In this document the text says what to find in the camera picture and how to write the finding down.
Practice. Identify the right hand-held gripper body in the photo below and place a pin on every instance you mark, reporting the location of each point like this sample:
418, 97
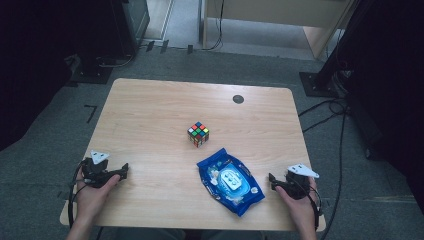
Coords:
298, 186

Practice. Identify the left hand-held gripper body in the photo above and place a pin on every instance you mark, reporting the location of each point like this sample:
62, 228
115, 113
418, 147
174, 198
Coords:
95, 173

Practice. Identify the blue wet wipes packet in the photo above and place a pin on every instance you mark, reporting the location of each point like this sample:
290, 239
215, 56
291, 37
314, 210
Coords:
230, 181

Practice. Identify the multicoloured puzzle cube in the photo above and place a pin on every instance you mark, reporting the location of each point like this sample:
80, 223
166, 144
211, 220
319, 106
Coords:
198, 134

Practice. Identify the person's left hand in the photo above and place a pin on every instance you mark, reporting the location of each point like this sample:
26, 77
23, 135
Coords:
91, 200

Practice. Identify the person's right hand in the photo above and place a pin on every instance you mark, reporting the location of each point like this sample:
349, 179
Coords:
305, 213

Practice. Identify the black angled floor tape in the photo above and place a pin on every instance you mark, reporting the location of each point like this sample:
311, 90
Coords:
91, 111

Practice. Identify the dark round table grommet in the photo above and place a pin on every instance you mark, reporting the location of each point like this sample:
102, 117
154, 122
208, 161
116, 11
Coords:
238, 99

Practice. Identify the dark curtain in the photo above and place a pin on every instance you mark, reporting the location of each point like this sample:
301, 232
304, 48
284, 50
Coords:
30, 66
386, 83

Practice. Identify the dark cabinet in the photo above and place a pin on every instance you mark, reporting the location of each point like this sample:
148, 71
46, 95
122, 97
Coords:
130, 23

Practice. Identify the beige wooden desk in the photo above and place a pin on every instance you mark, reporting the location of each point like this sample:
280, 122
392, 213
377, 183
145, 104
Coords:
266, 11

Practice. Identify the black stand base plate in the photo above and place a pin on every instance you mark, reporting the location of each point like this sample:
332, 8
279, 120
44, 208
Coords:
316, 85
91, 71

